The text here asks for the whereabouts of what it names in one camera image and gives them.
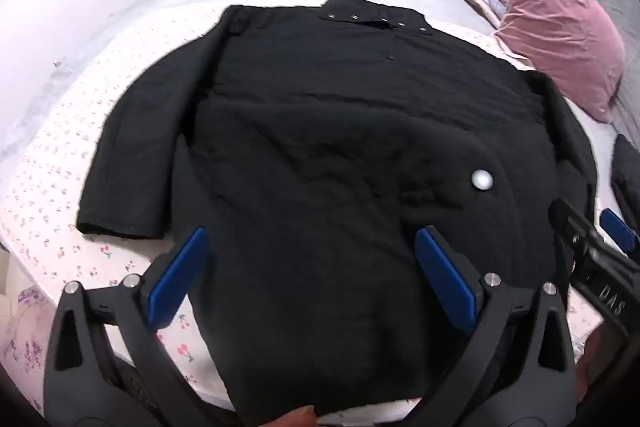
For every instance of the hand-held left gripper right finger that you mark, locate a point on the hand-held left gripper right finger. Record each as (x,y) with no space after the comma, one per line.
(442,272)

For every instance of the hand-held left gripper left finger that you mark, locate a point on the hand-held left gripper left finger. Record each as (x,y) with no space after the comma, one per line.
(180,267)

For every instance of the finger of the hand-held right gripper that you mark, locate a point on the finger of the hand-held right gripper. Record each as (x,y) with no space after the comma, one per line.
(567,219)
(617,227)

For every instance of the black coat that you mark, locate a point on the black coat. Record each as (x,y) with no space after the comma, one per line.
(300,132)

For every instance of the person's right hand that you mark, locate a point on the person's right hand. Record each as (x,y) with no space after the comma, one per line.
(585,372)

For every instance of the dark cloth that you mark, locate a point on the dark cloth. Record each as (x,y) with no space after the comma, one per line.
(627,167)

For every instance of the cherry print blanket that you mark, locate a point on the cherry print blanket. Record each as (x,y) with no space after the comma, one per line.
(50,187)

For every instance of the lavender floral sheet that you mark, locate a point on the lavender floral sheet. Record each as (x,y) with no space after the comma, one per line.
(25,332)

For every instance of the pink velvet pillow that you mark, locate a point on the pink velvet pillow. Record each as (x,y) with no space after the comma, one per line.
(555,32)

